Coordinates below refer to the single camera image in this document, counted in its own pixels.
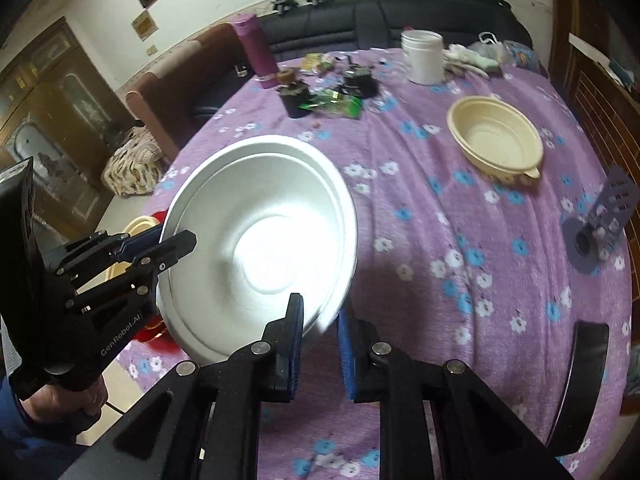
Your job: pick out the wooden glass-door cabinet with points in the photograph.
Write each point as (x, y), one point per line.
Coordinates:
(50, 110)

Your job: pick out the white cloth gloves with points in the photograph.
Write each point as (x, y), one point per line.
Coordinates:
(465, 57)

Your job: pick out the dark wooden furniture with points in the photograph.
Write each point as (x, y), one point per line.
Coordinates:
(590, 90)

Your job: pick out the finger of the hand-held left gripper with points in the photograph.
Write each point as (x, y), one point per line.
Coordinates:
(141, 244)
(175, 249)

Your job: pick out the person's left forearm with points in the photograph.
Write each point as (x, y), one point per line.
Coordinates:
(30, 450)

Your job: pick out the yellow wall sticker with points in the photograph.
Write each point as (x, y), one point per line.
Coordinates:
(143, 25)

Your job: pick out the clear plastic bag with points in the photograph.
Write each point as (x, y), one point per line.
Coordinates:
(487, 49)

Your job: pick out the large white foam bowl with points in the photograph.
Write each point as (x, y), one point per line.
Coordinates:
(260, 250)

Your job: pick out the purple floral tablecloth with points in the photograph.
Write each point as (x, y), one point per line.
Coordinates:
(425, 260)

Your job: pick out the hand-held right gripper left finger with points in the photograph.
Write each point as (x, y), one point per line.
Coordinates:
(298, 340)

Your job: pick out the brown armchair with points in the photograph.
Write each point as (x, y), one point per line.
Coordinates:
(165, 95)

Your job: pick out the green packets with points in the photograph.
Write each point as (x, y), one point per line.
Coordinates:
(340, 106)

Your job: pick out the wall socket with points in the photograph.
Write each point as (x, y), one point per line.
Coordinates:
(152, 50)

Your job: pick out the blue patterned bag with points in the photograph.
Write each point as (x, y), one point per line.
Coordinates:
(522, 55)

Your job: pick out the large beige plastic bowl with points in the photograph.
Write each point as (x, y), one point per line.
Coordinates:
(140, 224)

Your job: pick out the black jar with wooden lid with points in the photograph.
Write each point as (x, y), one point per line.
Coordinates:
(295, 102)

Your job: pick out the white plastic jar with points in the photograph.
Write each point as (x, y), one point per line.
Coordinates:
(422, 60)

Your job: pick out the black flat object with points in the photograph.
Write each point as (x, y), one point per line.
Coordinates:
(585, 370)

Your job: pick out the red glass plate gold rim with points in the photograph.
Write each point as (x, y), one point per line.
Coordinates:
(150, 336)

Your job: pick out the small beige plastic bowl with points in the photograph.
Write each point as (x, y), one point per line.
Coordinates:
(492, 135)

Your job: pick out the yellow packet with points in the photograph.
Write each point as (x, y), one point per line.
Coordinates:
(312, 62)

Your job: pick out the floral cushion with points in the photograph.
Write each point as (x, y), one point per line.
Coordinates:
(132, 165)

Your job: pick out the purple bottle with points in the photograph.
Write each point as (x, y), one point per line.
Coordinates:
(255, 45)

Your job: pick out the person's left hand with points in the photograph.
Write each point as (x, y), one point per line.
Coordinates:
(55, 410)

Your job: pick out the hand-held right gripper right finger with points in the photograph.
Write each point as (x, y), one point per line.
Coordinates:
(346, 355)

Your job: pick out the black leather sofa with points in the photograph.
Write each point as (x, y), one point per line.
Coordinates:
(400, 15)

